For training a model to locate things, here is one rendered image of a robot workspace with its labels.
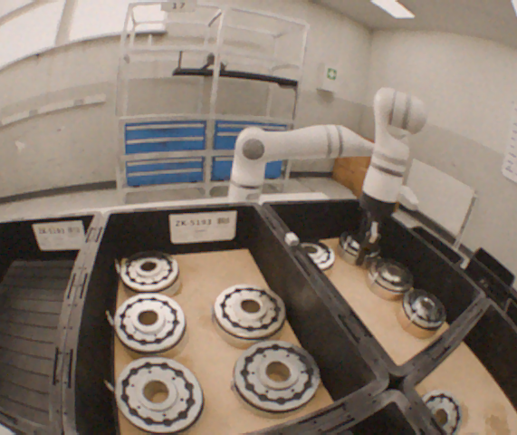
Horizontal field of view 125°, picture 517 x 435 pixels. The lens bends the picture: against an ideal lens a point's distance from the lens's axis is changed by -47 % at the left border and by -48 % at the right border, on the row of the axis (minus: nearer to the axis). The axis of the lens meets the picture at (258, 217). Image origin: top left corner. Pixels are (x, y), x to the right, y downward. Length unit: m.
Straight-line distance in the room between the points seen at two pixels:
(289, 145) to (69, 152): 2.90
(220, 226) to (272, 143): 0.26
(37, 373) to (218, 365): 0.28
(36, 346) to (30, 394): 0.09
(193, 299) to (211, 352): 0.10
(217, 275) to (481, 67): 3.46
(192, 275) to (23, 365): 0.36
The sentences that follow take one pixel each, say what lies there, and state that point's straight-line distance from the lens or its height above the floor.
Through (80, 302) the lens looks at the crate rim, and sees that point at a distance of 0.30.
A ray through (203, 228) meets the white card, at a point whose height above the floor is 0.89.
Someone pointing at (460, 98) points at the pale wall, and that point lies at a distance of 3.46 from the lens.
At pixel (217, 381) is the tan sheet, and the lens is 0.33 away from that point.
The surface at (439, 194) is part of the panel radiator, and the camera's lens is 3.32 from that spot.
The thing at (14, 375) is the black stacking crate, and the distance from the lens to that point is 0.44.
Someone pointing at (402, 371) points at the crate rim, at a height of 0.93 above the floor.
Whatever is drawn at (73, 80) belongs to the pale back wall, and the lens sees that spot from 3.20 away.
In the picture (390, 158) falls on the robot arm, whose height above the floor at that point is 1.07.
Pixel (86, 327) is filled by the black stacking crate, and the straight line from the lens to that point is 0.30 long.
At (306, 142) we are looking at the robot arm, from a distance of 0.65.
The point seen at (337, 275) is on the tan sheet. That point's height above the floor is 0.83.
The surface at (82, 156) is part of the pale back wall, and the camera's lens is 3.22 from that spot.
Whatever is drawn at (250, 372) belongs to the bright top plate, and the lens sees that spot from 0.30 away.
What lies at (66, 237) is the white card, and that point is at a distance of 0.52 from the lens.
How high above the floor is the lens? 1.13
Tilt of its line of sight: 28 degrees down
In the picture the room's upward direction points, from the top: 7 degrees clockwise
